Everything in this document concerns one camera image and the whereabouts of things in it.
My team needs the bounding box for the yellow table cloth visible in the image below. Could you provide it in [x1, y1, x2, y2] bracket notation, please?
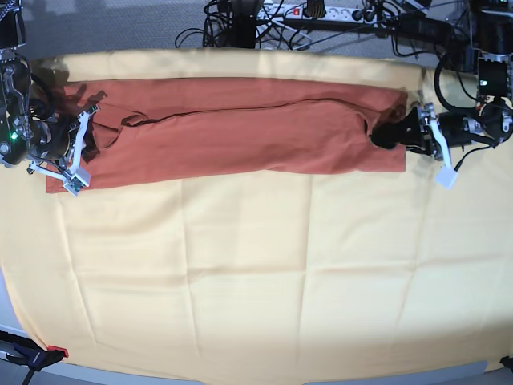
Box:
[0, 47, 513, 382]

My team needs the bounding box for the white power strip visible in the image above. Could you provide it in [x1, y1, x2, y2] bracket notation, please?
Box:
[257, 3, 378, 25]

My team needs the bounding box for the black central stand post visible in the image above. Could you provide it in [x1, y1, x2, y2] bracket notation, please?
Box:
[230, 0, 260, 49]

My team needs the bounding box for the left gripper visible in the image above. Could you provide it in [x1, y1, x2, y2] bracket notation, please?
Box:
[370, 103, 487, 159]

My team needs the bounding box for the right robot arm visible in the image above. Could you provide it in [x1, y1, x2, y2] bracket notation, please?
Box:
[1, 1, 98, 174]

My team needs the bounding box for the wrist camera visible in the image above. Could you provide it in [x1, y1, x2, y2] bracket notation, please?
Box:
[436, 165, 458, 190]
[63, 168, 91, 197]

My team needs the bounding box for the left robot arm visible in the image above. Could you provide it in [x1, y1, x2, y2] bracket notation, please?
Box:
[370, 1, 512, 160]

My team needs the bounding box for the orange T-shirt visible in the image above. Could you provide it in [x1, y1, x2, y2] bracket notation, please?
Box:
[52, 78, 407, 189]

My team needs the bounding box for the black clamp at right edge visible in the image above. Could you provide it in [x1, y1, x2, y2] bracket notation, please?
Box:
[499, 356, 513, 371]

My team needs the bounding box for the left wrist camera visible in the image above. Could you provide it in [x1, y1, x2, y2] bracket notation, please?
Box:
[436, 165, 458, 190]

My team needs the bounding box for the black power adapter box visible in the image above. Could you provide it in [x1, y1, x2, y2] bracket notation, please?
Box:
[394, 14, 452, 45]

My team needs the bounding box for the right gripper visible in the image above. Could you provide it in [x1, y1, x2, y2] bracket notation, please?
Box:
[26, 114, 99, 168]

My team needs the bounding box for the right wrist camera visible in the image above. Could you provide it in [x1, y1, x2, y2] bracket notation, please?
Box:
[63, 168, 91, 197]

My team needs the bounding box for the black clamp with red tips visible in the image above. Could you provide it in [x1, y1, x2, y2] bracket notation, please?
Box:
[1, 331, 69, 385]

